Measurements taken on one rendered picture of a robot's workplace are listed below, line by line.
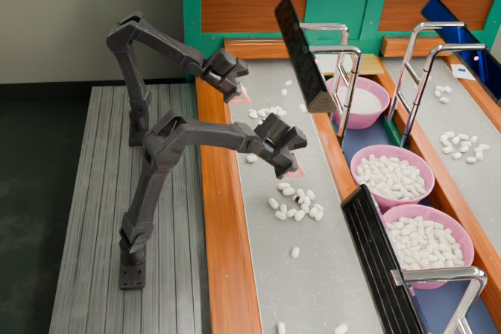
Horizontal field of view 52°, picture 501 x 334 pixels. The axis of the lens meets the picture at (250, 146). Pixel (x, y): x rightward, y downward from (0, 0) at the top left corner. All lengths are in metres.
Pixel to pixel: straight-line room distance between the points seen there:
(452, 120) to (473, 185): 0.35
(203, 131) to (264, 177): 0.43
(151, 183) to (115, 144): 0.61
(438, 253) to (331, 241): 0.30
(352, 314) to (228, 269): 0.33
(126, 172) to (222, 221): 0.45
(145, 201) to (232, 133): 0.28
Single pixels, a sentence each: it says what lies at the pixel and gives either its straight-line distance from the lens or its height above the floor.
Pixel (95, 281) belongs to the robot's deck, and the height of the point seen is 0.67.
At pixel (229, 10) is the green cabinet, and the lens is 2.10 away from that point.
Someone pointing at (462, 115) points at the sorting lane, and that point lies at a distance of 2.11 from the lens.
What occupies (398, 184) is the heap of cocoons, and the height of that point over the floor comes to 0.73.
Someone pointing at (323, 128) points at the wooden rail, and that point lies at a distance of 1.82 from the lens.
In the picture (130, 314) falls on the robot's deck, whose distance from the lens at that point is 1.42.
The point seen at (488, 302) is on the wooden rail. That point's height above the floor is 0.70.
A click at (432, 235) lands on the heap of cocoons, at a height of 0.74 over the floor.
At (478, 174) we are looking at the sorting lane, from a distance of 1.86.
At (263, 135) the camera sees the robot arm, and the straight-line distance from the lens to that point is 1.40.
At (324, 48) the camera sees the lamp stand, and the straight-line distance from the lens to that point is 1.57.
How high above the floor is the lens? 1.86
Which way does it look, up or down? 40 degrees down
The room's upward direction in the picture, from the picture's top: 4 degrees clockwise
